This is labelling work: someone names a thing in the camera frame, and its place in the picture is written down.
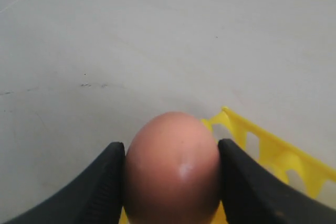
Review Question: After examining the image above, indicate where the yellow plastic egg tray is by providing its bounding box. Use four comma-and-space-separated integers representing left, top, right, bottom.
120, 108, 335, 223

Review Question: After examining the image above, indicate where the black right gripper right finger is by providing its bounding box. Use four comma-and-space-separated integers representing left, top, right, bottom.
218, 138, 335, 223

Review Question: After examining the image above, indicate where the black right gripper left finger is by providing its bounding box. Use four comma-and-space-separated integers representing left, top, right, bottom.
8, 142, 125, 223

